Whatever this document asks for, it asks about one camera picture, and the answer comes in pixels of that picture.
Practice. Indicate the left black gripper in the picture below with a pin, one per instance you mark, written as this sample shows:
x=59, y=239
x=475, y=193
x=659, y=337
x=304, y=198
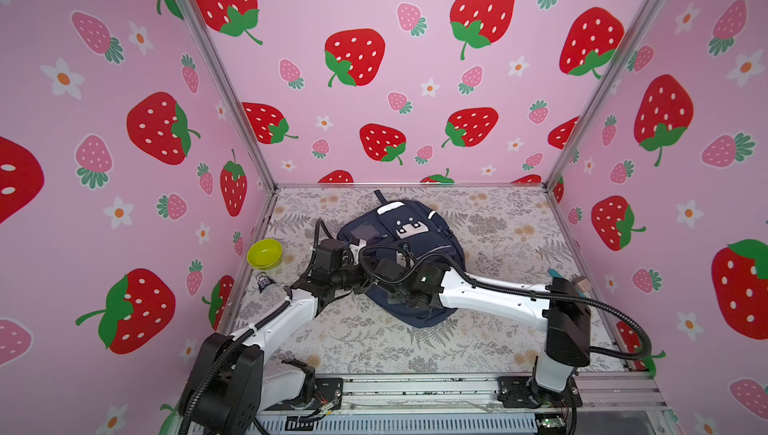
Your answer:
x=363, y=281

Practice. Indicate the navy blue student backpack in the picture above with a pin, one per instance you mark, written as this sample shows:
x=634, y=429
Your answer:
x=409, y=224

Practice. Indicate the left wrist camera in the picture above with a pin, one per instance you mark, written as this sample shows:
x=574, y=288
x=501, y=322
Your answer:
x=355, y=246

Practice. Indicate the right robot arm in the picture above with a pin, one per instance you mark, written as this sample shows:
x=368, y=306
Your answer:
x=557, y=309

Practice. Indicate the green lid clear jar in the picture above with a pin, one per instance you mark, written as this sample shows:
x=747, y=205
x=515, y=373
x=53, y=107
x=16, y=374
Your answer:
x=265, y=254

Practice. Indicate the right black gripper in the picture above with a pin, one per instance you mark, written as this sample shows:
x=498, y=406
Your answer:
x=392, y=297

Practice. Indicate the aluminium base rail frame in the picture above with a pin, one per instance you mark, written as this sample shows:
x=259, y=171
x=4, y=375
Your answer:
x=593, y=403

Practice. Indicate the small dark snack packet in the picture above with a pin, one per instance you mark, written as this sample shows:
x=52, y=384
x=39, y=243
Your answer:
x=263, y=281

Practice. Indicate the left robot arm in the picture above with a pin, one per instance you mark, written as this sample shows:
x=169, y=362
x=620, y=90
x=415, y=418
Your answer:
x=228, y=385

